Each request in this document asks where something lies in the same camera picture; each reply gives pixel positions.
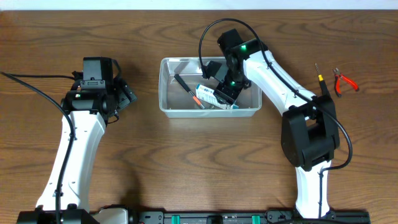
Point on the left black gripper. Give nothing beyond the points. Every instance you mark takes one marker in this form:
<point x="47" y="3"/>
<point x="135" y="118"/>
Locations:
<point x="122" y="98"/>

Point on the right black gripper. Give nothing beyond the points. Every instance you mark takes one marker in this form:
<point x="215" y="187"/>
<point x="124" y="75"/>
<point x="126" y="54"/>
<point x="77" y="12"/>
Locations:
<point x="227" y="95"/>

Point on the white and blue box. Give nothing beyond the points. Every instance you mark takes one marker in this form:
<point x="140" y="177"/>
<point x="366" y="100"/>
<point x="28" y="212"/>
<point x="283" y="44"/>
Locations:
<point x="207" y="95"/>

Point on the small hammer black handle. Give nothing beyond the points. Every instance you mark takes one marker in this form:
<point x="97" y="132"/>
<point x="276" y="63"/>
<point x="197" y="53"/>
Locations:
<point x="188" y="90"/>

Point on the clear plastic container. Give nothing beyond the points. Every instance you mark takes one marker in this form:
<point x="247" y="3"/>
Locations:
<point x="249" y="101"/>

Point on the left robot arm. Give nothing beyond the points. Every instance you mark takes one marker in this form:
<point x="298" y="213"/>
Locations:
<point x="65" y="198"/>

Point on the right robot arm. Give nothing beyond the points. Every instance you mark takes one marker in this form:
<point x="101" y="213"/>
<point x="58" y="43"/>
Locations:
<point x="309" y="133"/>

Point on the black and yellow screwdriver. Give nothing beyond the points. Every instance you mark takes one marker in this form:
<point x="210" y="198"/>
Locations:
<point x="323" y="86"/>

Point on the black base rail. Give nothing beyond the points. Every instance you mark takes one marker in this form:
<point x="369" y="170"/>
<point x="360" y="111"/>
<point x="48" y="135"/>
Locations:
<point x="268" y="217"/>

